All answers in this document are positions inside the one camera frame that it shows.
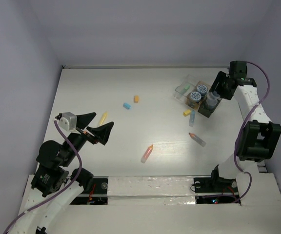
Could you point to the clear jar dark pins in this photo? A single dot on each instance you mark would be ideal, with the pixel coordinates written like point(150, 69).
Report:
point(213, 95)
point(210, 103)

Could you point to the orange marker cap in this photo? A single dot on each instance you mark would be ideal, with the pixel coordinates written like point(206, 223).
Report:
point(136, 99)

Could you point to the yellow highlighter marker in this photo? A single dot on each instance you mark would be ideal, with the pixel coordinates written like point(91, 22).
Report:
point(102, 119)

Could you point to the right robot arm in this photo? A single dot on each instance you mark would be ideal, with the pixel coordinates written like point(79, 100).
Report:
point(258, 135)

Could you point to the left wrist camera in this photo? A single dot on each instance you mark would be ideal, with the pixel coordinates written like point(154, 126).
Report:
point(67, 121)

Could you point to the orange plastic container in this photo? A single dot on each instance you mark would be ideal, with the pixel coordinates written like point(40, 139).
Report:
point(194, 105)

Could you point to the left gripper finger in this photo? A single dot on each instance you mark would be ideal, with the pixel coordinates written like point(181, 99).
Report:
point(84, 120)
point(101, 133)

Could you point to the pink orange highlighter marker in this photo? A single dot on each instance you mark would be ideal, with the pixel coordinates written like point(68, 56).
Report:
point(147, 154)

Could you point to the blue marker cap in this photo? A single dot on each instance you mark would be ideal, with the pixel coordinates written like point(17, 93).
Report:
point(126, 106)

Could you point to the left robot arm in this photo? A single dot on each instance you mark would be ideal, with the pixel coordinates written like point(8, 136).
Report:
point(60, 177)

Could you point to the orange tip clear marker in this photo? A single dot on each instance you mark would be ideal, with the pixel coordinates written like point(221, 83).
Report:
point(197, 139)

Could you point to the blue highlighter marker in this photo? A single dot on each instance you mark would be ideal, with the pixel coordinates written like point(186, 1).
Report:
point(192, 118)

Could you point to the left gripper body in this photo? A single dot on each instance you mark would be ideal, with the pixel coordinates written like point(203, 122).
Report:
point(78, 140)

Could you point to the yellow marker cap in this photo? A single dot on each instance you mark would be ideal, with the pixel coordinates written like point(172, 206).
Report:
point(187, 112)

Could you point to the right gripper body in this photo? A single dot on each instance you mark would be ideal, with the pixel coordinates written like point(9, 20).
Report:
point(222, 78)

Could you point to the green marker cap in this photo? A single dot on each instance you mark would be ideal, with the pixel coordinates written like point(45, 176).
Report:
point(185, 89)

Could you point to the clear plastic container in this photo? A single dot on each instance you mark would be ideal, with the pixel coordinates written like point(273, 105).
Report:
point(189, 79)

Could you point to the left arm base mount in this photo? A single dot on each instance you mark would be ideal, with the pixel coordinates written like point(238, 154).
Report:
point(96, 195)

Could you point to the blue patterned tape roll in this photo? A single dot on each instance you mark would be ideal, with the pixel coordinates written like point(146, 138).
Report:
point(202, 89)
point(195, 97)

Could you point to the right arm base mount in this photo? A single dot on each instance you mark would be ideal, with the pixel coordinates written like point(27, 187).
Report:
point(214, 191)

